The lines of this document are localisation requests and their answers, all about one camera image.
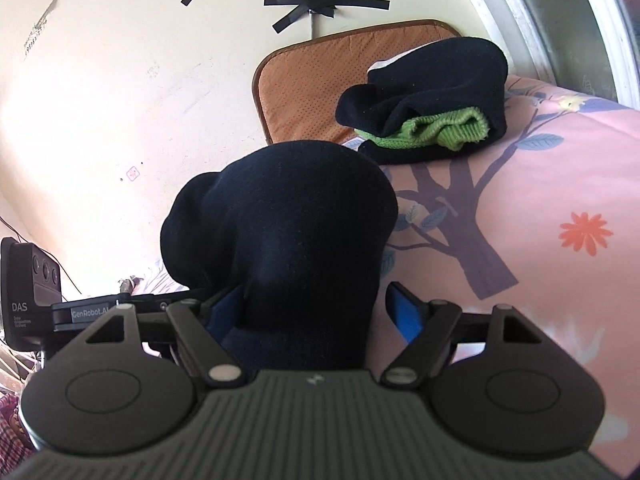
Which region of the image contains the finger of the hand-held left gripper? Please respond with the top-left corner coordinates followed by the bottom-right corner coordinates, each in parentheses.
top-left (167, 286), bottom-right (213, 307)

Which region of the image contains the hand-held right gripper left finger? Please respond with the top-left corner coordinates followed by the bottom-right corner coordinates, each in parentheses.
top-left (86, 286), bottom-right (247, 389)

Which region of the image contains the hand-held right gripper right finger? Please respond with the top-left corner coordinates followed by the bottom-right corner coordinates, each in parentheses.
top-left (379, 281), bottom-right (544, 388)

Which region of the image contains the plain black garment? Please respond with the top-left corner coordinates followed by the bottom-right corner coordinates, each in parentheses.
top-left (160, 141), bottom-right (400, 373)

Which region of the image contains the plaid cloth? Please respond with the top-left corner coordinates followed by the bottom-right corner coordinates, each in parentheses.
top-left (0, 392), bottom-right (36, 466)

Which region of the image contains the green knitted garment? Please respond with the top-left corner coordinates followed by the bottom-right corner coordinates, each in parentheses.
top-left (354, 106), bottom-right (491, 153)

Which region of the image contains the pink floral bedsheet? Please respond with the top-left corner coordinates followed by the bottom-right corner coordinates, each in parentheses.
top-left (342, 74), bottom-right (640, 478)

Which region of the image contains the brown perforated cushion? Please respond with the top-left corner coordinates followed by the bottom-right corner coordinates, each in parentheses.
top-left (252, 19), bottom-right (463, 148)

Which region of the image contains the folded black garment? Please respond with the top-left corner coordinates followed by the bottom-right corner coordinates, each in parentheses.
top-left (335, 36), bottom-right (507, 166)

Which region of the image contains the black tape cross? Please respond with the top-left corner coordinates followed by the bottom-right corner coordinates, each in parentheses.
top-left (264, 0), bottom-right (391, 35)

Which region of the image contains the white window frame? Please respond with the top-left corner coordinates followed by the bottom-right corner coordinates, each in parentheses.
top-left (442, 0), bottom-right (640, 111)

